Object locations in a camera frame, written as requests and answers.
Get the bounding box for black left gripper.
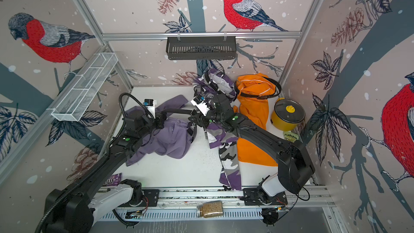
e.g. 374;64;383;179
137;109;166;139

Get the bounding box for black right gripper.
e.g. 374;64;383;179
190;104;227;128

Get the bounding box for lilac purple trousers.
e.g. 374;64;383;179
119;93;197;166

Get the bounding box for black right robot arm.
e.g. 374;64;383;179
190;94;315;197

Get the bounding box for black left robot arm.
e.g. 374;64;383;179
35;105;167;233

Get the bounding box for black belt on camouflage trousers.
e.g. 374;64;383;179
204;68;237;101

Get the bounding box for purple camouflage trousers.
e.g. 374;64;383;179
194;74;242;191

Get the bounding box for orange trousers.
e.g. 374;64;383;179
233;73;279;167

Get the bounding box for yellow cooking pot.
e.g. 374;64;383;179
270;98;305;132

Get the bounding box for glass lid with yellow knob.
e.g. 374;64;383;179
274;99;305;124

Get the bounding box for green snack packet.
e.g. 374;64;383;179
283;131;300;143

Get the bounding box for purple candy packet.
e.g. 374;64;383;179
102;173;122;187

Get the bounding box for jar of brown grains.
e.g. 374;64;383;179
196;201;224;218

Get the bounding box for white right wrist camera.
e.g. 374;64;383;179
191;95;213;117

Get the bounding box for black hanging wire basket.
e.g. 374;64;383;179
166;36;237;60

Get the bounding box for white wire mesh shelf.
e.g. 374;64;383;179
51;52;118;121

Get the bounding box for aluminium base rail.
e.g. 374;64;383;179
101;185;335;222

